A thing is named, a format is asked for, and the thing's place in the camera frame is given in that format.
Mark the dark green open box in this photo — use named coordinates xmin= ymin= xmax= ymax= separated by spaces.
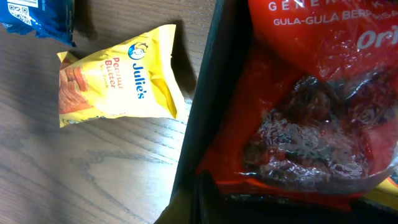
xmin=158 ymin=1 xmax=397 ymax=223

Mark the yellow orange snack packet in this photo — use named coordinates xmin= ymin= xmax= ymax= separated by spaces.
xmin=57 ymin=24 xmax=187 ymax=128

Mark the long blue snack bar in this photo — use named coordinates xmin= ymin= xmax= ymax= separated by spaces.
xmin=1 ymin=0 xmax=76 ymax=47

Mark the yellow Hacks candy bag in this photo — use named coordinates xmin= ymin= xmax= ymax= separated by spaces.
xmin=364 ymin=174 xmax=397 ymax=211

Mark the red Hacks candy bag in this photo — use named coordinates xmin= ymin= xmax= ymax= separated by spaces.
xmin=198 ymin=0 xmax=397 ymax=210

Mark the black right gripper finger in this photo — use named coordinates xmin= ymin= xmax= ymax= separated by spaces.
xmin=191 ymin=170 xmax=227 ymax=224

